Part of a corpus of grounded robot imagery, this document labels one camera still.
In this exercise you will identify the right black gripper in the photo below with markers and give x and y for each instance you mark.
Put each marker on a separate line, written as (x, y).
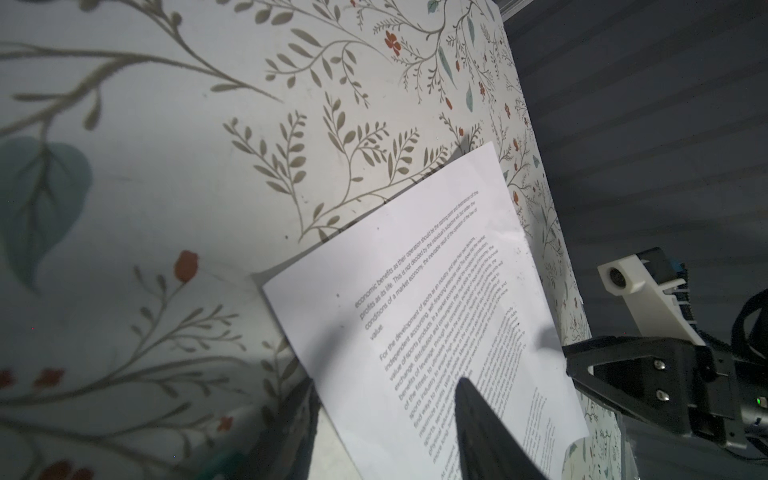
(717, 393)

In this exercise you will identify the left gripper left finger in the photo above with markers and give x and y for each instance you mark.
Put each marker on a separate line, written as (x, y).
(284, 450)

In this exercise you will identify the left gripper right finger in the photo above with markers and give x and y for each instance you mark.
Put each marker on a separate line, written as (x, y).
(486, 448)

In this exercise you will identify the floral table mat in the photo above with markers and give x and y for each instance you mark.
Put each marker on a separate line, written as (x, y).
(160, 158)

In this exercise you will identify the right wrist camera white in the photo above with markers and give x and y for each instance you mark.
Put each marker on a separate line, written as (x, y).
(655, 293)

